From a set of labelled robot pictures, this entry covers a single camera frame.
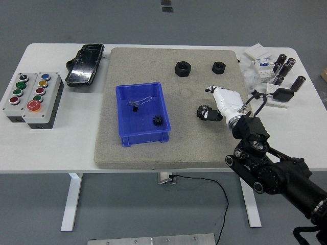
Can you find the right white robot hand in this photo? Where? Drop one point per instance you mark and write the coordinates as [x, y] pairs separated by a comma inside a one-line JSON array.
[[227, 100]]

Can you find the large black gear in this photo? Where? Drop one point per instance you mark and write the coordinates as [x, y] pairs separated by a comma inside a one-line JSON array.
[[199, 111]]

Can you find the small black gear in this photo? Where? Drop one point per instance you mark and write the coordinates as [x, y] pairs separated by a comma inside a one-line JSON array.
[[157, 120]]

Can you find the blue plastic box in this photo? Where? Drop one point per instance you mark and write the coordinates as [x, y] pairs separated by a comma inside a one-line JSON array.
[[143, 127]]

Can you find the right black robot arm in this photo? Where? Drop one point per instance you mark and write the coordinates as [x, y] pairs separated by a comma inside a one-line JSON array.
[[276, 176]]

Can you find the small black hex nut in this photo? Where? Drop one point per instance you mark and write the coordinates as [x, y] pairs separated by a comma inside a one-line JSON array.
[[215, 70]]

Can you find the large black hex nut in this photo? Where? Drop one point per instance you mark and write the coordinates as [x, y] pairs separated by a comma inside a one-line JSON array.
[[178, 71]]

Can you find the brown cardboard box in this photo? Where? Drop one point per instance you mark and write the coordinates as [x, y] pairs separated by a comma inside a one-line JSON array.
[[324, 73]]

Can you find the grey emergency-stop button box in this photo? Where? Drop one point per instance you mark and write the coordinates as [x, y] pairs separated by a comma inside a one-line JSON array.
[[48, 102]]

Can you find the grey four-button control box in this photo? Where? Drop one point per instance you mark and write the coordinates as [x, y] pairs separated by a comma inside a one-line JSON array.
[[10, 111]]

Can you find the clear plastic bag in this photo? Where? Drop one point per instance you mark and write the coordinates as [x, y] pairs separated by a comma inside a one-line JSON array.
[[250, 76]]

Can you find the white circuit breaker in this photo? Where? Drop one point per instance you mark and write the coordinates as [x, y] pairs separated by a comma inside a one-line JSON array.
[[264, 71]]

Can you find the white socket panel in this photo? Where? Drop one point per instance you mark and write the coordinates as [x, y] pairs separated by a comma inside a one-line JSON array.
[[277, 103]]

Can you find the dark brown cylindrical capacitor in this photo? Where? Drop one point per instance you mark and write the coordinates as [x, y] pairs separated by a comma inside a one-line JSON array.
[[278, 79], [281, 58], [277, 68], [299, 83], [291, 61], [286, 69]]

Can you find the black clip with clear tag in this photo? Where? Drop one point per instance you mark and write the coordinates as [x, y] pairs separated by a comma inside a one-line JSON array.
[[134, 109]]

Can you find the grey-brown foam mat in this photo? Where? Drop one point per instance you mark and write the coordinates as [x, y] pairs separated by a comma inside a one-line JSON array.
[[153, 158]]

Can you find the silver under-table control unit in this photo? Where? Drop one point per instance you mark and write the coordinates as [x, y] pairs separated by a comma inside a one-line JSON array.
[[164, 178]]

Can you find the dark floor outlet cover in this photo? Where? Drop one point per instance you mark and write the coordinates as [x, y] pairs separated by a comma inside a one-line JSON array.
[[167, 9], [166, 2]]

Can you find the white table leg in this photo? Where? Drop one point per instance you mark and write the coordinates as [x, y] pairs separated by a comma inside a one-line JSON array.
[[71, 204], [253, 209]]

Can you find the black wrapped foot pedal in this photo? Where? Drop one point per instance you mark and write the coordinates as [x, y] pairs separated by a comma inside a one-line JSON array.
[[83, 66]]

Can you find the grey metal plate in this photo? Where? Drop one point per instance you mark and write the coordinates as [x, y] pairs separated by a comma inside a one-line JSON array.
[[153, 240]]

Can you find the white wall switch panel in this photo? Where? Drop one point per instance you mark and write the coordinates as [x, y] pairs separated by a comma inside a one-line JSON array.
[[258, 52]]

